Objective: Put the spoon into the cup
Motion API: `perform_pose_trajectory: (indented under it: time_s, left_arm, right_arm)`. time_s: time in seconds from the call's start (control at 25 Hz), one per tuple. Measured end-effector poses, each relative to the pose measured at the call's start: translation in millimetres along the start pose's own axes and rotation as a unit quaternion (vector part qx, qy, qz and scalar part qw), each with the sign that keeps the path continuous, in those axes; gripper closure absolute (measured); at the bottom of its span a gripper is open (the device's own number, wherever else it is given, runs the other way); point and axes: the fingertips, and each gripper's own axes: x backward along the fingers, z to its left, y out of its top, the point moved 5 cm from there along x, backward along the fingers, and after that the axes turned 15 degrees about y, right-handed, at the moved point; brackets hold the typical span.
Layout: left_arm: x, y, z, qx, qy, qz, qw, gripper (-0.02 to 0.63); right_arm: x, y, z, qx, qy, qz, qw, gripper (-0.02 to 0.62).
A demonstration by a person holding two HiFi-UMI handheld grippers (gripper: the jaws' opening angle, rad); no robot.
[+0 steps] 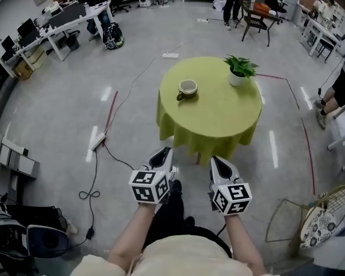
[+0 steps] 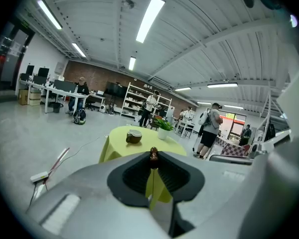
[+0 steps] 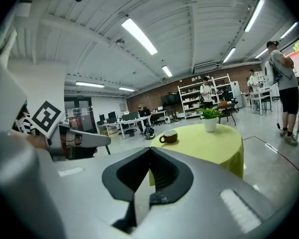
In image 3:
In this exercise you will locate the white office desk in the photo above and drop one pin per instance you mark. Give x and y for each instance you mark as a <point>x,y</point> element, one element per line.
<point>129,122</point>

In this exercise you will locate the round yellow-green table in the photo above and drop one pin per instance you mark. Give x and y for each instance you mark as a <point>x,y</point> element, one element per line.
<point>201,146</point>

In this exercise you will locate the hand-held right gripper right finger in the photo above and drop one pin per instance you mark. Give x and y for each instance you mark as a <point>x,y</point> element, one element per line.
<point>201,203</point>

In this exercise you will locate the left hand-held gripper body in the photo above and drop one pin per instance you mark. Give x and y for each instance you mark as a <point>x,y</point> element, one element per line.
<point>46,118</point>

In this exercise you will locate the white shelf unit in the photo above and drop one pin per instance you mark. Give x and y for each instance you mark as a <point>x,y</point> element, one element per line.
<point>190,101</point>

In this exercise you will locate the person's left forearm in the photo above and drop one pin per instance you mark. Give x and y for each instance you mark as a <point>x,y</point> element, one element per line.
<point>36,141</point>

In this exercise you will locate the person's cream shirt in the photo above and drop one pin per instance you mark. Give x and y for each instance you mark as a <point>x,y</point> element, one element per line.
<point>2,96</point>

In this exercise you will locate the white fridge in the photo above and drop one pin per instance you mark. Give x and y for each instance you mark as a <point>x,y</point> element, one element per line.
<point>236,93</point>

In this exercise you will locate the green plant in white pot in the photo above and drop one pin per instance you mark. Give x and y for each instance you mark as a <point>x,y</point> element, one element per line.
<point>210,124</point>

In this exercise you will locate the white hard-shell backpack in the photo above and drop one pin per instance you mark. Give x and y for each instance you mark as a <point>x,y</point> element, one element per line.
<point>269,72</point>

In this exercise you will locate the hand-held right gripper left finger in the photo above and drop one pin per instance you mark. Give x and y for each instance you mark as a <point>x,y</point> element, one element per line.
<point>77,195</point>

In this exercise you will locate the white metal table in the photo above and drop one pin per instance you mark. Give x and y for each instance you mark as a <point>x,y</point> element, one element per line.
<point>261,92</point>

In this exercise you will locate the ceiling air conditioner vent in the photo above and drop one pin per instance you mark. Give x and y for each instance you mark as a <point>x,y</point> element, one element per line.
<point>205,67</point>

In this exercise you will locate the white cup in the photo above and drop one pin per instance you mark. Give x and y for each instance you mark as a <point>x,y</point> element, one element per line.
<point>170,138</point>

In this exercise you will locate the round ceiling sensor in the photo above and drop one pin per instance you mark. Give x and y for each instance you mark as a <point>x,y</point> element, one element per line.
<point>120,42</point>

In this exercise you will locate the dark wooden table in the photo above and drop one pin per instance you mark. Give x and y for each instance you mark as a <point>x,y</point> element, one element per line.
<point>228,107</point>

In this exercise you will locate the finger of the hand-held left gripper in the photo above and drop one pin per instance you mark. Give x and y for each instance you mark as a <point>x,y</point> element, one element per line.
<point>89,139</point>

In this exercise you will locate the ceiling light strip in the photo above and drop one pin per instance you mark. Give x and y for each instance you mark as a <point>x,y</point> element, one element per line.
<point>261,53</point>
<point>89,84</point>
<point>289,30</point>
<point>254,15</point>
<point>139,36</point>
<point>229,55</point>
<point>167,71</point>
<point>126,89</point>

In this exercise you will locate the black television screen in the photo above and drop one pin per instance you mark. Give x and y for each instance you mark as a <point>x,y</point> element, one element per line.
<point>170,99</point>

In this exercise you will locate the dark glass double door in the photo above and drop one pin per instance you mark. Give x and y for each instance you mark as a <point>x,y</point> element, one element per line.
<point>79,113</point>

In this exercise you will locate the black and green backpack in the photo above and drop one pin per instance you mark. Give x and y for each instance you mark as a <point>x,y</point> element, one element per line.
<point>149,132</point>

